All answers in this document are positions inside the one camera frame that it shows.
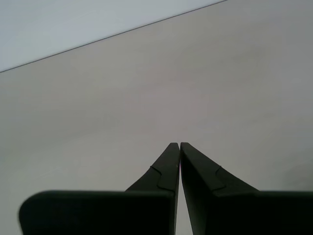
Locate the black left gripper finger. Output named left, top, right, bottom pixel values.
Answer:
left=180, top=142, right=313, bottom=235
left=18, top=142, right=181, bottom=235

